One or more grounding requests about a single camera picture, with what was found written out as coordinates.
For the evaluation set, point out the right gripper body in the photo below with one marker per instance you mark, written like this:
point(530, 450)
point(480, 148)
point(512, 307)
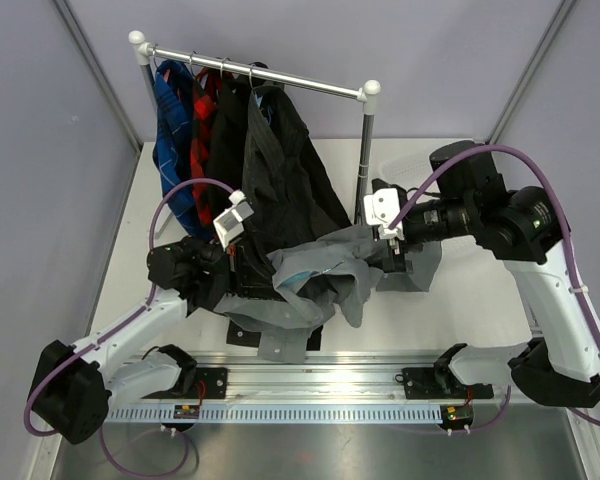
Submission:
point(397, 262)

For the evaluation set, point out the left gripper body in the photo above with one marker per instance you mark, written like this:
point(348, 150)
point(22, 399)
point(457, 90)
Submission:
point(240, 274)

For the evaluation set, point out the teal hanger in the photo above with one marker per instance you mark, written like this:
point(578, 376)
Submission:
point(305, 276)

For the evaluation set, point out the grey shirt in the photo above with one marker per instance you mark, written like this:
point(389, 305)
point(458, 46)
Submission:
point(353, 254)

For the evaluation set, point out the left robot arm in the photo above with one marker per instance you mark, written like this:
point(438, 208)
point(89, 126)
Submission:
point(76, 385)

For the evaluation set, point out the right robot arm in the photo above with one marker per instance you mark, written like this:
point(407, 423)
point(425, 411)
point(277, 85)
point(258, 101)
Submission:
point(527, 231)

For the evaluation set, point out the dark pinstripe hanging shirt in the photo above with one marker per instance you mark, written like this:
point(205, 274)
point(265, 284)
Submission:
point(284, 178)

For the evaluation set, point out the black hanging shirt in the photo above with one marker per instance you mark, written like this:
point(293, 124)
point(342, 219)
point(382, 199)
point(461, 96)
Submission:
point(229, 130)

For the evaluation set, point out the red plaid shirt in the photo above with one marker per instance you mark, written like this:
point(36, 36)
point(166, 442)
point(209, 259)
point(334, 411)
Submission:
point(205, 93)

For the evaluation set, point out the blue shirt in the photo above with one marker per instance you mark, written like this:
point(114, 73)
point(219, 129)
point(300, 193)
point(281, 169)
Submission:
point(172, 90)

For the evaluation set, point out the white plastic basket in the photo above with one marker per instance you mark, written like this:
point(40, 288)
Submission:
point(409, 173)

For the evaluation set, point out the metal clothes rack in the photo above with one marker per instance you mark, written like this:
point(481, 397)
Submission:
point(367, 95)

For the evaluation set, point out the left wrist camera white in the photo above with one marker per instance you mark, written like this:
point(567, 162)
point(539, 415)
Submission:
point(229, 224)

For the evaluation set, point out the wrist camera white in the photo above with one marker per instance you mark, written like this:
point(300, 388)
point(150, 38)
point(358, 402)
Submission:
point(229, 224)
point(380, 209)

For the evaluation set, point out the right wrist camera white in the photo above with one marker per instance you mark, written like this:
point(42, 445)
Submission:
point(380, 209)

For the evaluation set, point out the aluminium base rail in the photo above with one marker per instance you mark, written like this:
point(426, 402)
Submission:
point(338, 378)

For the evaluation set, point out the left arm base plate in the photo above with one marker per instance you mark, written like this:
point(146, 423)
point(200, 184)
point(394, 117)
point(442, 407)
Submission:
point(210, 381)

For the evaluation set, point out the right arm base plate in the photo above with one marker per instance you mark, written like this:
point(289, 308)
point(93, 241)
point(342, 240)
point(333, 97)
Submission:
point(429, 383)

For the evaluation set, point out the slotted cable duct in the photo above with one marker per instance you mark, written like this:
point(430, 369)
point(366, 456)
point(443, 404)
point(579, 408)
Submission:
point(277, 414)

